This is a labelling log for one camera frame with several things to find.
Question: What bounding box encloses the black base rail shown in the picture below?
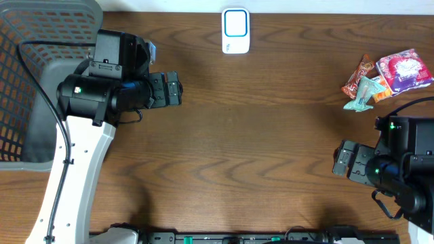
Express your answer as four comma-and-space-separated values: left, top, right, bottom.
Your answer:
90, 225, 401, 244

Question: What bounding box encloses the red purple snack bag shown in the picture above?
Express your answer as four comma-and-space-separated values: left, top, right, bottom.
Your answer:
376, 49, 433, 96

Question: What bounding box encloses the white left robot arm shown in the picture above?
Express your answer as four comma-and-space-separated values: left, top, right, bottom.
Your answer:
27, 29, 183, 243

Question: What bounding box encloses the dark grey plastic basket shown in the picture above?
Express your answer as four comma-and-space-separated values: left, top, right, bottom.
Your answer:
1, 0, 103, 171

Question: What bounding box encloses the teal wrapper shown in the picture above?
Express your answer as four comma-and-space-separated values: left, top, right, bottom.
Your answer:
343, 77, 386, 112

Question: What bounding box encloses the orange tissue pack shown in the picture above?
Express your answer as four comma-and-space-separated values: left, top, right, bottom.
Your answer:
372, 75, 393, 102

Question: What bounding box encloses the brown orange candy bar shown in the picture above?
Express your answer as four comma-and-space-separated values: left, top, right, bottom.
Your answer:
341, 54, 374, 100

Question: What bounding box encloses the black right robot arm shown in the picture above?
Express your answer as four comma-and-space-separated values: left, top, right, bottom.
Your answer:
332, 115, 433, 242

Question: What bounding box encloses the white barcode scanner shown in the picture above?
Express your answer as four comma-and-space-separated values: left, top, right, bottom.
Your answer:
221, 7, 250, 54

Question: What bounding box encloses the black camera cable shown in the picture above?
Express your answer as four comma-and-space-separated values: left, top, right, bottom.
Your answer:
371, 96, 434, 220

